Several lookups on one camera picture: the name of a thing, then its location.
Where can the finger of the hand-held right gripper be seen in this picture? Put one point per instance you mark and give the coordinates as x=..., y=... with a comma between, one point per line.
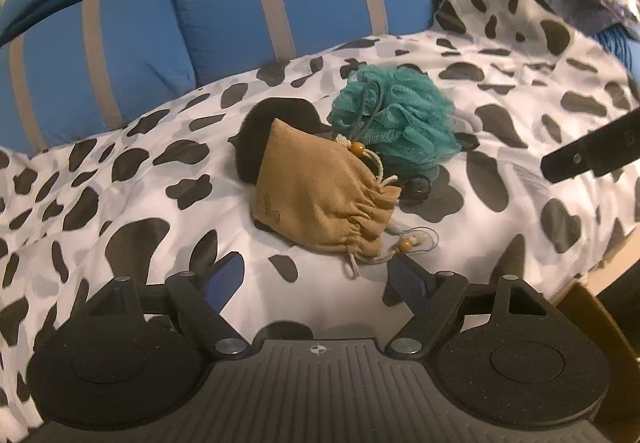
x=595, y=153

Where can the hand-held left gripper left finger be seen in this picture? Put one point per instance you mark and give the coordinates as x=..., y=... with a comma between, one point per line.
x=226, y=280

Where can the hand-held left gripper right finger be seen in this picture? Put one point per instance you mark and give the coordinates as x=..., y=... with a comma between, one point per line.
x=407, y=280

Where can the brown cardboard box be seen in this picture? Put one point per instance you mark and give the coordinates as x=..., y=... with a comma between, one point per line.
x=595, y=318

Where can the cow print blanket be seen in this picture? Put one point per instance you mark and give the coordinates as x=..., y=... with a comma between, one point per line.
x=150, y=203

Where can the light blue cloth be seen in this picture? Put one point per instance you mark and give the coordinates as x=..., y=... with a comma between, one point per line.
x=620, y=43

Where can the teal mesh bath loofah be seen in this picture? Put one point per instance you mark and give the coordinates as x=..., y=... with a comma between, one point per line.
x=395, y=113

